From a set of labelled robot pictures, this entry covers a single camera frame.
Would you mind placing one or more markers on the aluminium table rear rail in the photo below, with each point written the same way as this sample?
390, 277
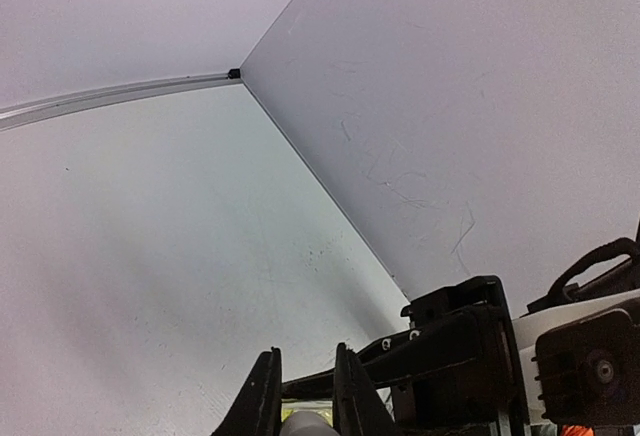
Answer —
49, 108

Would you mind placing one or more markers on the black rail corner bracket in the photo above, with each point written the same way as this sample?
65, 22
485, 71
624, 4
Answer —
234, 73

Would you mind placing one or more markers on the orange cloth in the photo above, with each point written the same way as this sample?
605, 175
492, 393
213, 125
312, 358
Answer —
575, 430

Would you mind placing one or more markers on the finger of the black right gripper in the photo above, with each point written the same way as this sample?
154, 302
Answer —
380, 356

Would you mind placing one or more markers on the yellow nail polish bottle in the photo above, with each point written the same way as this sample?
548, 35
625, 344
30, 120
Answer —
322, 407

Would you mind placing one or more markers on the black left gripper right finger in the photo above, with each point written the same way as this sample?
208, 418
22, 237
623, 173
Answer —
357, 407

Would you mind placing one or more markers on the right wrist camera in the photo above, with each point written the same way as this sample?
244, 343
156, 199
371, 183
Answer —
580, 363

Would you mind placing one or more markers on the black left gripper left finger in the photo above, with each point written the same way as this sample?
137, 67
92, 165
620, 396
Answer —
256, 410

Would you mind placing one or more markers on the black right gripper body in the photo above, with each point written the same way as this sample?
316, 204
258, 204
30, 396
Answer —
465, 368

